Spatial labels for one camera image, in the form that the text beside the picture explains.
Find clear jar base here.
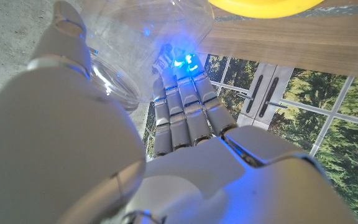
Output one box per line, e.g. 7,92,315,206
79,0,216,110

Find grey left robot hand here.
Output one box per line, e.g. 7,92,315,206
0,0,358,224

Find printed window backdrop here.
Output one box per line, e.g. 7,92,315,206
143,52,358,222

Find yellow toy banana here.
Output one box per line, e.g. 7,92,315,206
208,0,326,19

